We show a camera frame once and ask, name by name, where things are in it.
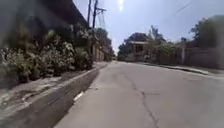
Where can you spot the group of dark trees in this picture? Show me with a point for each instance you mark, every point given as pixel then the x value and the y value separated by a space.
pixel 133 38

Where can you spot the grey concrete road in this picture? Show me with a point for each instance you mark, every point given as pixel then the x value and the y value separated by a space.
pixel 133 100

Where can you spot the wooden utility pole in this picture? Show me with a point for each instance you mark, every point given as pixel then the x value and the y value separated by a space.
pixel 88 11
pixel 94 20

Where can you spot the row of green bushes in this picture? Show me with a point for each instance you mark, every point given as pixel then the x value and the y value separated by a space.
pixel 50 56

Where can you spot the concrete roadside gutter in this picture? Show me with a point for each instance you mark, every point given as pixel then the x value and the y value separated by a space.
pixel 56 101

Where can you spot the raised concrete pavement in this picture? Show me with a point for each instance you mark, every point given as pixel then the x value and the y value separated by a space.
pixel 186 69

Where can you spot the dark building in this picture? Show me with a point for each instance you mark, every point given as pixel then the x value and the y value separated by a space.
pixel 43 16

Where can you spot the large green tree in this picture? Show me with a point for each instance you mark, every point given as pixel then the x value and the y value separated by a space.
pixel 208 31

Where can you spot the pale brick wall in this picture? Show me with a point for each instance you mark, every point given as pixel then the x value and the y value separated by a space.
pixel 100 53

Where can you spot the bushes along wall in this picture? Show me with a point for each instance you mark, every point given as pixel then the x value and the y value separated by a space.
pixel 165 50

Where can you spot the grey boundary wall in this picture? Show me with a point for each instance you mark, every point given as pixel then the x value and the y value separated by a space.
pixel 203 57

